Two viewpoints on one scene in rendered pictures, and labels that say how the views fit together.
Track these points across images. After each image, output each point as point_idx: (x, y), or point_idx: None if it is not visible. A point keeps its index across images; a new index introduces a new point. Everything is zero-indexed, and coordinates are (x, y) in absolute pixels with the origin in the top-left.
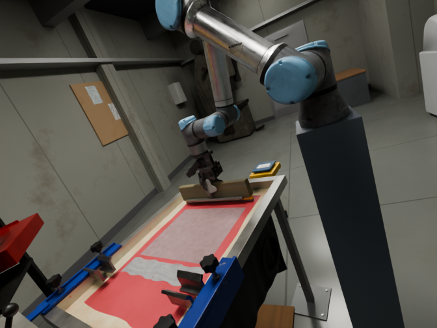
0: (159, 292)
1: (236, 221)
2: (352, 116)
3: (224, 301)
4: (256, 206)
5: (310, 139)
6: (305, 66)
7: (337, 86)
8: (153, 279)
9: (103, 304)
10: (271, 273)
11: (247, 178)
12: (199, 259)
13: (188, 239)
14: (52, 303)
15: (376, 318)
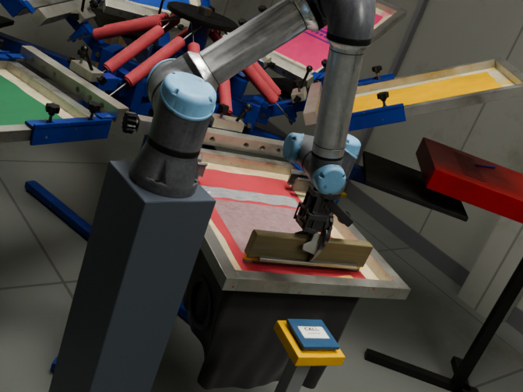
0: (225, 183)
1: (231, 234)
2: (121, 165)
3: None
4: (227, 252)
5: None
6: (151, 69)
7: (147, 140)
8: (245, 190)
9: (262, 179)
10: (189, 305)
11: (256, 235)
12: (222, 202)
13: (265, 220)
14: (296, 164)
15: None
